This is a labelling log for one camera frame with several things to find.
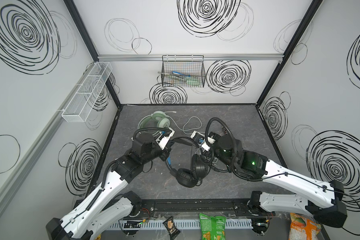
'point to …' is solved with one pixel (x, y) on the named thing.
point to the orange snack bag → (303, 227)
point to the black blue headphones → (193, 176)
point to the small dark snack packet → (173, 232)
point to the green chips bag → (212, 227)
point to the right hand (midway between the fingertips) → (199, 132)
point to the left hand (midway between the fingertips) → (173, 141)
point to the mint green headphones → (159, 118)
